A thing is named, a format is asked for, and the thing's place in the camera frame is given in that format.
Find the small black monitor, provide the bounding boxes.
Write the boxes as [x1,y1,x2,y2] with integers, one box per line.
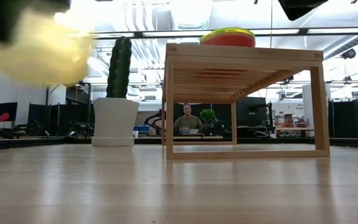
[0,101,19,123]

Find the black ceiling spotlight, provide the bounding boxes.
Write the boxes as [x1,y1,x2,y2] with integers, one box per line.
[340,48,357,60]

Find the large black screen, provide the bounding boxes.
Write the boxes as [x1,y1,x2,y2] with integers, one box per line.
[236,96,275,138]

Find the black partition screens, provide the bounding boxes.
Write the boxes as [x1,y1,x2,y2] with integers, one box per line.
[328,98,358,139]
[27,102,95,138]

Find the person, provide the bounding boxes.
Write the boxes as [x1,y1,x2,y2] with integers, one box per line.
[173,103,203,135]

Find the wooden slatted shelf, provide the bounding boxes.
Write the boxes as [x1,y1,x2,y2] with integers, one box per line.
[162,42,331,161]

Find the white plant pot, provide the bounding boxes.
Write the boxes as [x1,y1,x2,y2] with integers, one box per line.
[91,97,140,147]

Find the red plastic bowl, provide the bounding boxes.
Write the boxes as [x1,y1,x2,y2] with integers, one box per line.
[200,33,257,48]

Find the wooden background bench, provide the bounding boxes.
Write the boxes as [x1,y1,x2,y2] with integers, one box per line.
[274,126,316,138]

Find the small green potted plant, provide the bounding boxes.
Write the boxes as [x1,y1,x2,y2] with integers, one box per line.
[200,108,216,125]

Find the white background cabinet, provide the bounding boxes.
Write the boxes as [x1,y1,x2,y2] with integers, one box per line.
[301,83,312,138]

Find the black table frame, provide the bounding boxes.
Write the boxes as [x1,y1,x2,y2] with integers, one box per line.
[0,136,358,152]

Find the blue background box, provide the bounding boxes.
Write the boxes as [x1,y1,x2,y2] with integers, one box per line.
[133,124,151,133]

